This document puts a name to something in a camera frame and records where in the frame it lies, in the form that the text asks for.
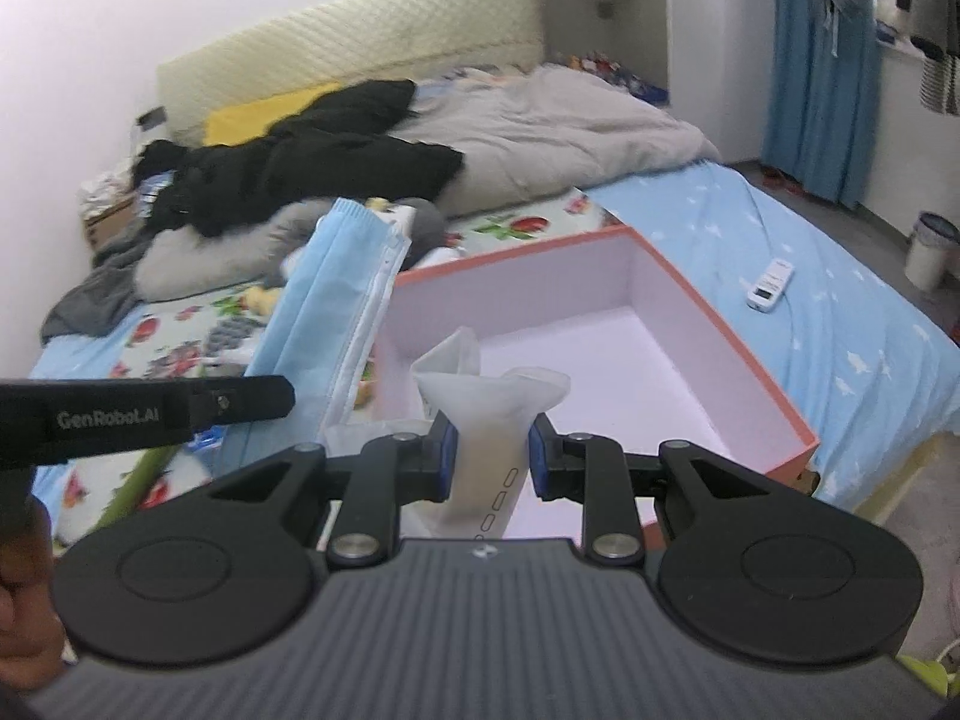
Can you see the grey pillow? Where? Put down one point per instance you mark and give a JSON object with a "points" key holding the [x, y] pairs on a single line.
{"points": [[217, 255]]}

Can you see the red slippers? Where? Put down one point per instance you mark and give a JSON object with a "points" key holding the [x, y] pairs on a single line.
{"points": [[784, 181]]}

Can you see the brown bedside box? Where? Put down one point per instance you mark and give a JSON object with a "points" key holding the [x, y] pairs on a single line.
{"points": [[109, 214]]}

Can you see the cream quilted headboard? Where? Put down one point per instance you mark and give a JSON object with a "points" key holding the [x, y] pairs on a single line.
{"points": [[352, 30]]}

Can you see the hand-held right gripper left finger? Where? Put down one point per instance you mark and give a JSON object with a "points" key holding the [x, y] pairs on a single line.
{"points": [[444, 459]]}

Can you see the hanging dark striped garment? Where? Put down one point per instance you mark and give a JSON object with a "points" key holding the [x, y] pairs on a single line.
{"points": [[934, 7]]}

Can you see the dark grey cloth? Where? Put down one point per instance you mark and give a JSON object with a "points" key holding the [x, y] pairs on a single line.
{"points": [[90, 300]]}

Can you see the black clothing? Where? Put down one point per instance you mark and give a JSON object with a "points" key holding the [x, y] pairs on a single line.
{"points": [[315, 157]]}

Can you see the cream bed frame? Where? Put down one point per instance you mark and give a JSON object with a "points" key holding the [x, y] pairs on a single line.
{"points": [[877, 480]]}

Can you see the black wall socket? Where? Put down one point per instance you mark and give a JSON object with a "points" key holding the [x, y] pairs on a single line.
{"points": [[152, 118]]}

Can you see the lime green object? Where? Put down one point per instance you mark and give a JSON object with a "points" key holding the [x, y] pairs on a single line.
{"points": [[930, 679]]}

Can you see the white trash bin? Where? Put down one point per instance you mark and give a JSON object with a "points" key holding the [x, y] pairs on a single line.
{"points": [[930, 255]]}

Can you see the person's left hand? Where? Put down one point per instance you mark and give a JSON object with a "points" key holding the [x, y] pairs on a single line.
{"points": [[26, 607]]}

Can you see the pink cardboard box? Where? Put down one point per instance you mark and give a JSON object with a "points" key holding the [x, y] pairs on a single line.
{"points": [[645, 360]]}

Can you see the white remote control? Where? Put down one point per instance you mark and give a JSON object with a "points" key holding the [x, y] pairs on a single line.
{"points": [[771, 285]]}

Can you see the yellow pillow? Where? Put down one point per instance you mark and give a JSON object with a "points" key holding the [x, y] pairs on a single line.
{"points": [[255, 116]]}

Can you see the fruit printed mat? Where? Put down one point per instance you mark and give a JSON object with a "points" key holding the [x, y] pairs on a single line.
{"points": [[525, 221]]}

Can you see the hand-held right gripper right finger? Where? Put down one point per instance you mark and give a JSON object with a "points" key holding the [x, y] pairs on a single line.
{"points": [[537, 459]]}

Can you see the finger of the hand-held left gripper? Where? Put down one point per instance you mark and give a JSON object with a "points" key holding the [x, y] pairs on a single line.
{"points": [[244, 401]]}

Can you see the blue curtain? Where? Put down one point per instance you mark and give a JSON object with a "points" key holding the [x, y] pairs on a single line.
{"points": [[817, 90]]}

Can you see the row of small colourful items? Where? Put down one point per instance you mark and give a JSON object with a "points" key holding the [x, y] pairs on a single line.
{"points": [[615, 75]]}

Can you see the white translucent plastic bag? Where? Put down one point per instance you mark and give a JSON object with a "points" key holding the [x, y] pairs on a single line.
{"points": [[484, 420]]}

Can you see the grey quilt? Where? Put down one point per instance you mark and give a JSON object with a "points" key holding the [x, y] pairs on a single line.
{"points": [[555, 135]]}

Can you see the blue face mask pack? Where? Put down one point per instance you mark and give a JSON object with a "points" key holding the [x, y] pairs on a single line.
{"points": [[330, 300]]}

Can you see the light blue bed sheet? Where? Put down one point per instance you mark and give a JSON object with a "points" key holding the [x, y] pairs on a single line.
{"points": [[847, 360]]}

